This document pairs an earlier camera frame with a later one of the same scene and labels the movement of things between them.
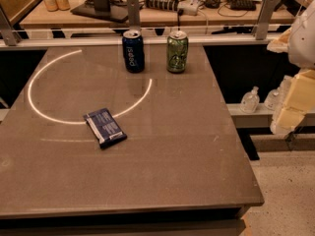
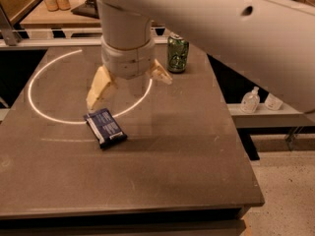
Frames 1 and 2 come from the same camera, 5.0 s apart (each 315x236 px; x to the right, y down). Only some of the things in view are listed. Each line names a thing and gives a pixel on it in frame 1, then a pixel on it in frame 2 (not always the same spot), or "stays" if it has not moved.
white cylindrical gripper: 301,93 → 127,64
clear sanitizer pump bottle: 250,101 stays
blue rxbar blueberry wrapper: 105,128 stays
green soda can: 177,51 stays
